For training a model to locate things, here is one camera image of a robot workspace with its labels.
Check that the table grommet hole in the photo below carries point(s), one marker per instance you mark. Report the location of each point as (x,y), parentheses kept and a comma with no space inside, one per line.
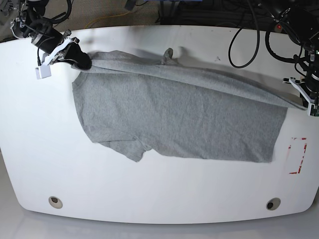
(273,204)
(55,202)

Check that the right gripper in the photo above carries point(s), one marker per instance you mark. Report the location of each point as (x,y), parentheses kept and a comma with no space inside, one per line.
(73,54)

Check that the right table grommet hole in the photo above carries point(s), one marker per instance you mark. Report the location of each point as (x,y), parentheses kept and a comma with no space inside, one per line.
(273,204)

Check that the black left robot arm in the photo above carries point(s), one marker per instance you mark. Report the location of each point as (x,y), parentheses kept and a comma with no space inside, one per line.
(302,27)

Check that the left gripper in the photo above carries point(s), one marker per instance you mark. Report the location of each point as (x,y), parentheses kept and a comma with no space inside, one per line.
(310,84)

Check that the red tape rectangle marking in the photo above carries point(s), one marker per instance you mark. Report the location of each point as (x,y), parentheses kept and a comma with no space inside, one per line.
(296,155)

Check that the left table grommet hole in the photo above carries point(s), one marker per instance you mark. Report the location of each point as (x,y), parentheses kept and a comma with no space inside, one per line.
(55,202)

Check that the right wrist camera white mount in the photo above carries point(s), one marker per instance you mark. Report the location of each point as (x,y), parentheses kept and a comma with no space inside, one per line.
(47,57)

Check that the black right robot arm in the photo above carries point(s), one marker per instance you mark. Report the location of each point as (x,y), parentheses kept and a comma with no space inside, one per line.
(31,21)

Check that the grey T-shirt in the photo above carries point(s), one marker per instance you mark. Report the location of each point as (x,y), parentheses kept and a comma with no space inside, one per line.
(132,105)

